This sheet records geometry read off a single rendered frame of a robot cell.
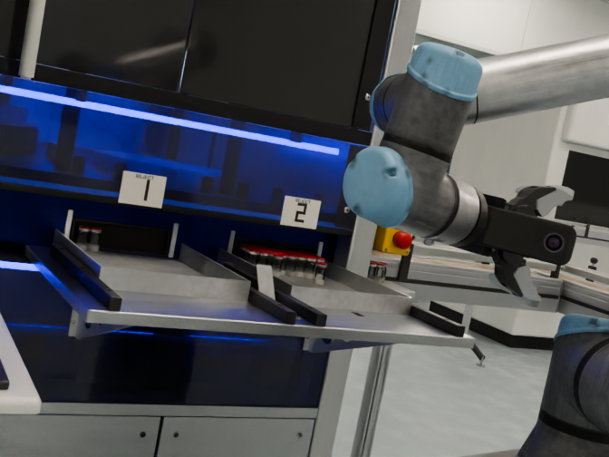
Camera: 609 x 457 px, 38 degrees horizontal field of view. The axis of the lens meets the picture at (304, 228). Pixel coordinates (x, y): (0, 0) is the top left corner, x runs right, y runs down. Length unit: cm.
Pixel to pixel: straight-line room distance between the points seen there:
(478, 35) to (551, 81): 682
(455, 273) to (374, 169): 133
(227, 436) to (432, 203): 107
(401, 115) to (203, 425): 108
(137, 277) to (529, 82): 70
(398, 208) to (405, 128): 8
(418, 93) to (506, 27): 718
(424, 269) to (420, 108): 127
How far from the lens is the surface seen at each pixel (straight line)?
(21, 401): 111
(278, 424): 192
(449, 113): 90
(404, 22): 191
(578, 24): 864
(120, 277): 142
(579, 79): 108
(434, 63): 90
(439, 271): 217
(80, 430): 177
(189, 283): 146
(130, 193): 167
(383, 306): 164
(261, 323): 137
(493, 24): 798
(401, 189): 87
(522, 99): 106
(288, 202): 179
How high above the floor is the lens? 117
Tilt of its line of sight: 6 degrees down
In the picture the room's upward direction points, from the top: 11 degrees clockwise
